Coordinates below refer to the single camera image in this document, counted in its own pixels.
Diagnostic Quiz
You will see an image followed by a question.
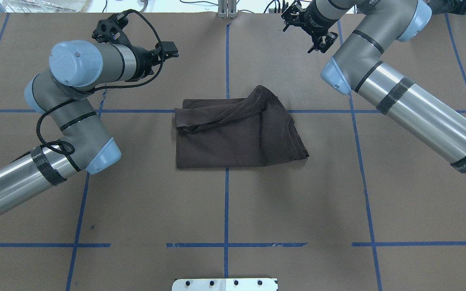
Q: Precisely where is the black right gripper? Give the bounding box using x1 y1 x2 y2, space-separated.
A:
282 0 339 53

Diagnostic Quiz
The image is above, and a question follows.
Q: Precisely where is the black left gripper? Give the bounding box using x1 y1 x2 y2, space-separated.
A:
92 14 179 79

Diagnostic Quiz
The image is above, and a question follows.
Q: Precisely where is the dark brown t-shirt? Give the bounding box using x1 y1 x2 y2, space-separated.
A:
174 85 309 169

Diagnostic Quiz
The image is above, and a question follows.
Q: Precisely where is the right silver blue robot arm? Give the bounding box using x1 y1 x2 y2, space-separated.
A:
282 0 466 175

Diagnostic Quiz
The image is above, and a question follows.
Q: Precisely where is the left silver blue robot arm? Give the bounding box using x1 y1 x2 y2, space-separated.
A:
0 9 179 216

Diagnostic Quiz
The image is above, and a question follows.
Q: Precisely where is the aluminium frame post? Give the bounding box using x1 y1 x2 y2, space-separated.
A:
218 0 238 19

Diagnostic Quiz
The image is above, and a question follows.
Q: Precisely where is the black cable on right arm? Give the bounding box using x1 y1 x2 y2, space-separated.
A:
36 9 167 162

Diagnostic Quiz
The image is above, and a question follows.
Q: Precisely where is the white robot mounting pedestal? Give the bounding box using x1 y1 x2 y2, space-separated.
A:
172 278 279 291

